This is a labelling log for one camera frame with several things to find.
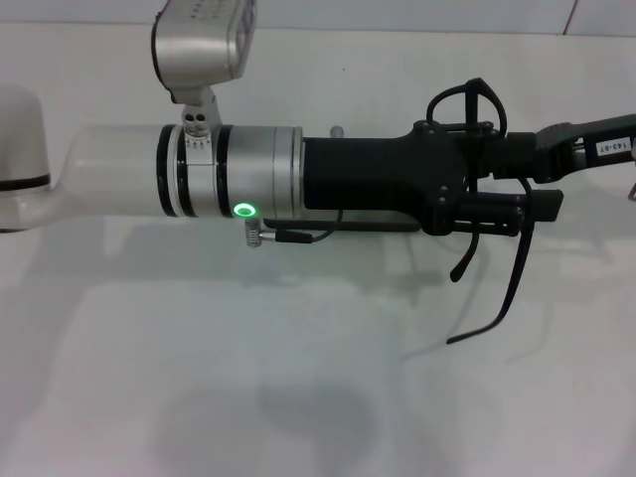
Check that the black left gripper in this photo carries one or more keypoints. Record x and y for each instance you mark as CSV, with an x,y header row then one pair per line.
x,y
372,174

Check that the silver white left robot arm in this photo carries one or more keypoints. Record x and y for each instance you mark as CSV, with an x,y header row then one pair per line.
x,y
124,169

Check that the silver round connector port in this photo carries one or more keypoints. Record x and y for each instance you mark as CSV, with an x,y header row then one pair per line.
x,y
337,130

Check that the black glasses case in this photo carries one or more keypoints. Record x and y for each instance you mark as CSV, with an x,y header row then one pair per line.
x,y
372,226

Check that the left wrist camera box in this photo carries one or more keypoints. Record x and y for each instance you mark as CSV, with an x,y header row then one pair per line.
x,y
199,45

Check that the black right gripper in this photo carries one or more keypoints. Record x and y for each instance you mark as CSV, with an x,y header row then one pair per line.
x,y
611,131

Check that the black glasses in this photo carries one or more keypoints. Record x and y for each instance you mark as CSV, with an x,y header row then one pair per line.
x,y
519,258

